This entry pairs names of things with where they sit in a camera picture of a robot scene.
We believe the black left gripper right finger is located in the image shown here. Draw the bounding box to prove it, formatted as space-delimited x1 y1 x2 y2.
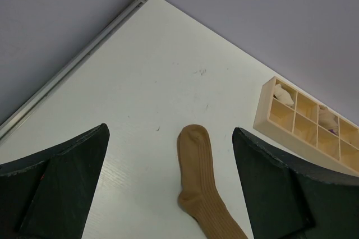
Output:
232 127 358 238

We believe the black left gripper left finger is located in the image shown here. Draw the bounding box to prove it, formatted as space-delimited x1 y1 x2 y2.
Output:
1 123 110 238

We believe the tan ribbed sock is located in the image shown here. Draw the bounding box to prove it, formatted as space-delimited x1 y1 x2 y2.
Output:
177 125 247 238

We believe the wooden compartment tray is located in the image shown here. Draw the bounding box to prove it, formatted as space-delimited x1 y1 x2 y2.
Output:
254 77 358 176

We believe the beige rolled sock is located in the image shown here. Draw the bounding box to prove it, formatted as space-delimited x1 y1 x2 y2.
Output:
318 105 339 135

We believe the cream rolled sock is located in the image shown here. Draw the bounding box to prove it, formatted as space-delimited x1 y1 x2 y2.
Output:
274 84 294 107

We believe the aluminium table edge rail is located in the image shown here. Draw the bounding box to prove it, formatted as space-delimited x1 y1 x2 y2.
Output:
1 0 149 144

